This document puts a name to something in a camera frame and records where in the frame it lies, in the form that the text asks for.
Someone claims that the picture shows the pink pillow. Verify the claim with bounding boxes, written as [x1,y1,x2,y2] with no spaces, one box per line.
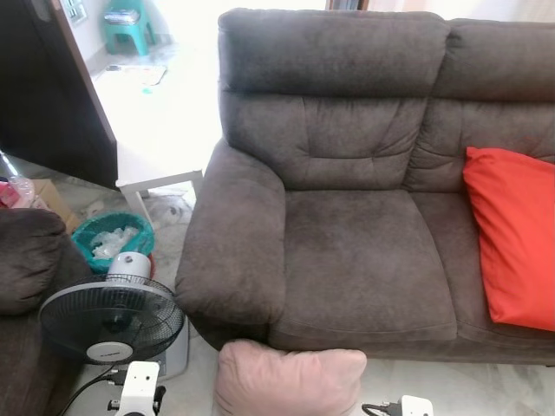
[212,340,369,416]

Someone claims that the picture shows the red pillow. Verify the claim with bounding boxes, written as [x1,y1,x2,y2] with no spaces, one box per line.
[462,146,555,333]

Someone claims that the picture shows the brown fabric sofa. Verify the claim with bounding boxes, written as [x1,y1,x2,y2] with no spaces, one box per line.
[173,9,555,365]

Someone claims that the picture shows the white table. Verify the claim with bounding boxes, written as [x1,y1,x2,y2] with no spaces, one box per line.
[115,139,218,228]

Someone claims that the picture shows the clear plastic waste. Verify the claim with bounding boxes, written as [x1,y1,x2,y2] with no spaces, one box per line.
[90,226,140,260]

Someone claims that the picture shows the black and white fan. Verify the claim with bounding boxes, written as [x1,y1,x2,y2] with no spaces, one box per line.
[38,251,190,382]

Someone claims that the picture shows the teal plastic stool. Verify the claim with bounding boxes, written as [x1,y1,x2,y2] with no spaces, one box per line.
[102,7,157,56]

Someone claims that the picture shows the green mesh waste basket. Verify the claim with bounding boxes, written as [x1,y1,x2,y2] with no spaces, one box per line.
[71,211,157,276]

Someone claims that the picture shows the cardboard box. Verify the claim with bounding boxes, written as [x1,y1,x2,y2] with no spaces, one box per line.
[26,179,79,231]

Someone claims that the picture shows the dark wooden door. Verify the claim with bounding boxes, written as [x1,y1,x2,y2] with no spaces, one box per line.
[0,0,119,189]

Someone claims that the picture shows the brown fabric armchair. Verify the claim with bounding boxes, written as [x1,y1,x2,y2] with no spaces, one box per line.
[0,208,96,416]

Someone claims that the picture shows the pink clear plastic bottle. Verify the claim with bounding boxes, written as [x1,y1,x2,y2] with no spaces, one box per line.
[0,176,36,210]

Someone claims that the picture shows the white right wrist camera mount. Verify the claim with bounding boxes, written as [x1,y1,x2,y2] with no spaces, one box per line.
[399,395,434,416]

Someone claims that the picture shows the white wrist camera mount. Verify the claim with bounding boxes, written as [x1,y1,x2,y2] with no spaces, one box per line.
[115,361,161,416]
[399,395,434,416]

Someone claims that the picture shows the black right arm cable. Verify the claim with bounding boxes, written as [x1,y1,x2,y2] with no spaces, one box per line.
[362,401,402,416]

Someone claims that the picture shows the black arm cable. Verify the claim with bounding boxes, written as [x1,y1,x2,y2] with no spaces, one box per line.
[362,401,402,416]
[57,368,127,416]

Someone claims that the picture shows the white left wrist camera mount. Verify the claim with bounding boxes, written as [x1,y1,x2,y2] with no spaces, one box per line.
[115,361,161,416]

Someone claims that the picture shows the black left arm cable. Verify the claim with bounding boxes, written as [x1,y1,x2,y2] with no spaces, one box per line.
[57,368,127,416]

